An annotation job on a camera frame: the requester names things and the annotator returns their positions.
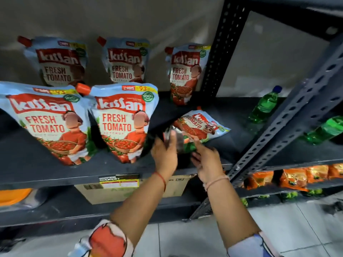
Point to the person's left hand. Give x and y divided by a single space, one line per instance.
164 157

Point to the person's left forearm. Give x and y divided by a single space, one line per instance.
142 206

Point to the brown cardboard box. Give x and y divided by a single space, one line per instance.
120 194

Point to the pink wrist band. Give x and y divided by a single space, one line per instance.
215 181

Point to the orange plastic pack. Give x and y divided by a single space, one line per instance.
14 196

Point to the orange and white printed sleeve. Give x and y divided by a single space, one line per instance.
107 240

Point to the blue tomato ketchup pouch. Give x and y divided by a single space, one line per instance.
59 67
123 123
124 64
185 73
45 123
199 125

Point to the red thread wrist band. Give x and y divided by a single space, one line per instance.
161 179

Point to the green packet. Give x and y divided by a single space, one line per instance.
289 195
263 196
244 202
314 192

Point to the black metal shelf rack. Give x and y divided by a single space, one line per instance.
26 164

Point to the light blue printed sleeve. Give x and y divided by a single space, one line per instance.
250 247

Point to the shelf price label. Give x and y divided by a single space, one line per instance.
119 181

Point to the person's right hand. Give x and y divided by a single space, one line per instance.
210 164

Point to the orange snack packet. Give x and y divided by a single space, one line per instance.
293 179
318 173
260 179
336 171

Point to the green plastic bottle blue cap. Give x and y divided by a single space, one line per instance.
265 105

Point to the person's right thumb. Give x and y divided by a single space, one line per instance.
195 160

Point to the person's left thumb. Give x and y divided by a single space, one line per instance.
173 141

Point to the grey metal shelf rack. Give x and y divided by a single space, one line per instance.
308 155

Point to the person's right forearm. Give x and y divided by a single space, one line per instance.
230 211

